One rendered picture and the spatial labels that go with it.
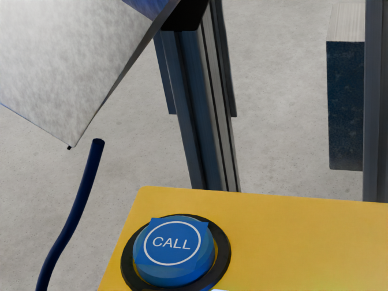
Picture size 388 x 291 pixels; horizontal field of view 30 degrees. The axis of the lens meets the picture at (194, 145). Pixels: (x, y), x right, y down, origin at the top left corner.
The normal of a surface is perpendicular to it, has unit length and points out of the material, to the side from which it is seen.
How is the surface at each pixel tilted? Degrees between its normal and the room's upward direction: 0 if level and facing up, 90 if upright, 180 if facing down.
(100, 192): 0
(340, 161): 90
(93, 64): 55
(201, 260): 45
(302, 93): 0
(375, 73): 90
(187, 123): 90
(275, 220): 0
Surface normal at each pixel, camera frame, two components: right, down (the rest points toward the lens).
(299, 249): -0.14, -0.75
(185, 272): 0.15, -0.12
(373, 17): -0.24, 0.66
